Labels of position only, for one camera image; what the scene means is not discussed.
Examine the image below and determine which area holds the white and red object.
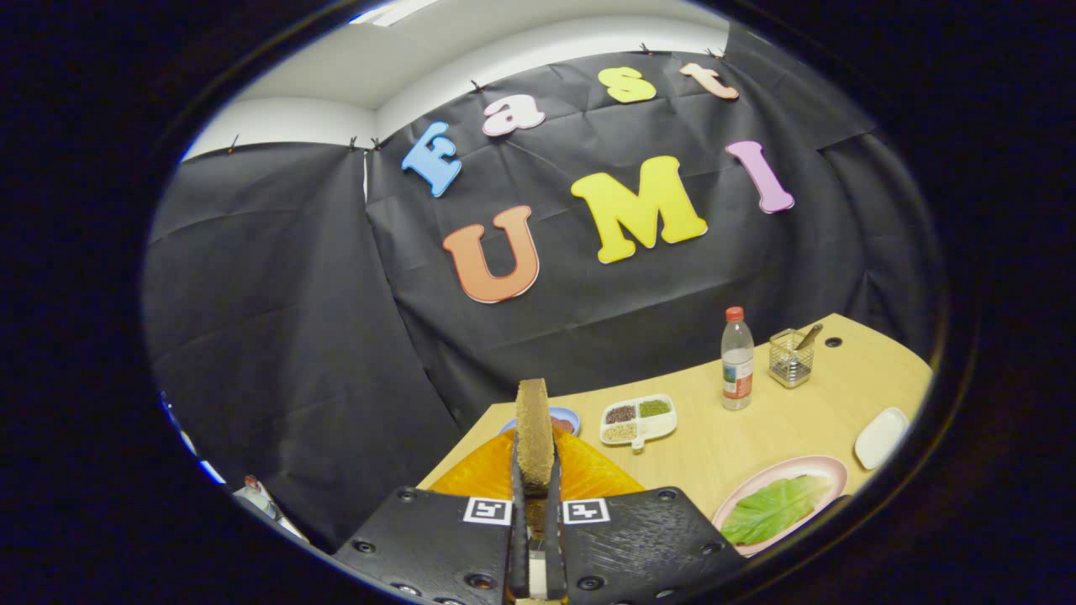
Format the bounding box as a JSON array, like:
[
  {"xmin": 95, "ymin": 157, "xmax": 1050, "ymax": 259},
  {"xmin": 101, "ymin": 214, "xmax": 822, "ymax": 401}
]
[{"xmin": 234, "ymin": 475, "xmax": 308, "ymax": 540}]

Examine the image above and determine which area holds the pink round plate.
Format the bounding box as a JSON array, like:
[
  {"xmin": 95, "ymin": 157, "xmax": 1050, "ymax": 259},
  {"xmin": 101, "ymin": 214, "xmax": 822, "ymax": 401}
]
[{"xmin": 712, "ymin": 455, "xmax": 850, "ymax": 557}]

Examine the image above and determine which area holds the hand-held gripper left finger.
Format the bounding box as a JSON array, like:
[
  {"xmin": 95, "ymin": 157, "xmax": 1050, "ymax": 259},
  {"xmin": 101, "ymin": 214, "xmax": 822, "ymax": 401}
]
[{"xmin": 330, "ymin": 430, "xmax": 532, "ymax": 605}]

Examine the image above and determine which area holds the metal wire utensil holder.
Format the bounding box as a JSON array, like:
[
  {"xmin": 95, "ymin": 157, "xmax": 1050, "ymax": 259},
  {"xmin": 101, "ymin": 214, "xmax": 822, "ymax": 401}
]
[{"xmin": 768, "ymin": 329, "xmax": 815, "ymax": 389}]

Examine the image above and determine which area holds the white square plate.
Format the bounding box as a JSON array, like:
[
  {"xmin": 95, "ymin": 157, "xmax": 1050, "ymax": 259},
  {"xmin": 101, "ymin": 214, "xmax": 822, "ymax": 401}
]
[{"xmin": 854, "ymin": 408, "xmax": 910, "ymax": 471}]

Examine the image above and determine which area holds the ceiling light panel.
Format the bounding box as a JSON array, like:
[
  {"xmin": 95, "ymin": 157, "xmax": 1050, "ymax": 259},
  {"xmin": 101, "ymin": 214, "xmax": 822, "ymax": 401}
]
[{"xmin": 349, "ymin": 0, "xmax": 442, "ymax": 26}]

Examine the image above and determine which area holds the small blue plate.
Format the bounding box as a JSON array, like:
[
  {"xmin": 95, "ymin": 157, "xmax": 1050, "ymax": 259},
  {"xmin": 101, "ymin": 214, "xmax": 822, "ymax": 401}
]
[{"xmin": 500, "ymin": 407, "xmax": 581, "ymax": 438}]

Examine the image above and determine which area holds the white divided dish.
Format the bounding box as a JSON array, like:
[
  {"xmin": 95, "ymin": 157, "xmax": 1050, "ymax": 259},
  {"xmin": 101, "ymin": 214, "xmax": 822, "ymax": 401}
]
[{"xmin": 599, "ymin": 394, "xmax": 678, "ymax": 452}]

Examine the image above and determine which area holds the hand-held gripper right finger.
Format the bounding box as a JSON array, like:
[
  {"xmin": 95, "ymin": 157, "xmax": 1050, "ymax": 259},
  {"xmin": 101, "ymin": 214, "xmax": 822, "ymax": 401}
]
[{"xmin": 543, "ymin": 429, "xmax": 749, "ymax": 605}]

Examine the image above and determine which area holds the clear plastic water bottle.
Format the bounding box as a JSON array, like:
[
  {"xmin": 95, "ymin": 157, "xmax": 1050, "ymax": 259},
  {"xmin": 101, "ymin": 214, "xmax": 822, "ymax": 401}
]
[{"xmin": 720, "ymin": 307, "xmax": 755, "ymax": 412}]

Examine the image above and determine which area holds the green lettuce leaf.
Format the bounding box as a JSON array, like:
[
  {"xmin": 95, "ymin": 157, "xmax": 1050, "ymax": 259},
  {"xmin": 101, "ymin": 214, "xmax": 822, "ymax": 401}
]
[{"xmin": 721, "ymin": 475, "xmax": 833, "ymax": 545}]

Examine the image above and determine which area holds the brown bread slice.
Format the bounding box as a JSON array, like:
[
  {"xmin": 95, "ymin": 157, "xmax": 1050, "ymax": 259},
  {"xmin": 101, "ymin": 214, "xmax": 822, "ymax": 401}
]
[{"xmin": 514, "ymin": 378, "xmax": 556, "ymax": 497}]

